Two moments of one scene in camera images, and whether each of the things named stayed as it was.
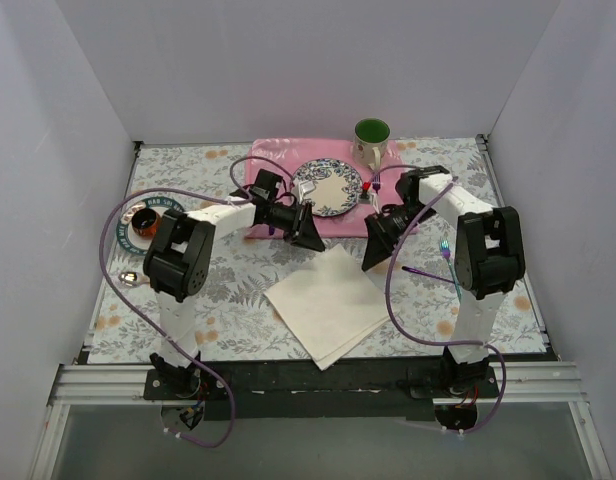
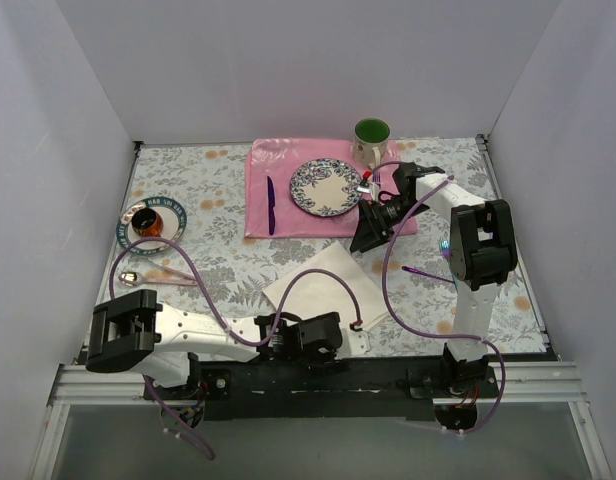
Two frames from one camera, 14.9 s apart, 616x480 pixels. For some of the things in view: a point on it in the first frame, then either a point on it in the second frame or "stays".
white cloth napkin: [331, 306] stays
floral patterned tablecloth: [187, 280] stays
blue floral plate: [338, 186] stays
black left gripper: [298, 222] → [335, 338]
